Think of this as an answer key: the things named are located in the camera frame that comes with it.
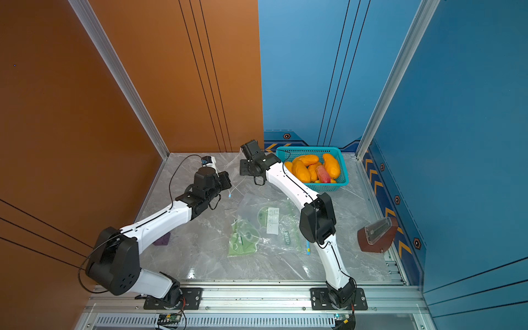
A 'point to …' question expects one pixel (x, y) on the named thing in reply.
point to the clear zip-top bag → (233, 170)
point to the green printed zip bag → (243, 239)
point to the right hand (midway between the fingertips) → (247, 167)
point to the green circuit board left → (170, 317)
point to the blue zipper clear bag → (280, 226)
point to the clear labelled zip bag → (268, 217)
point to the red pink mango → (322, 174)
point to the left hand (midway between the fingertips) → (230, 170)
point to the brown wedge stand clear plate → (378, 236)
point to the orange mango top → (308, 159)
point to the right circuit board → (344, 321)
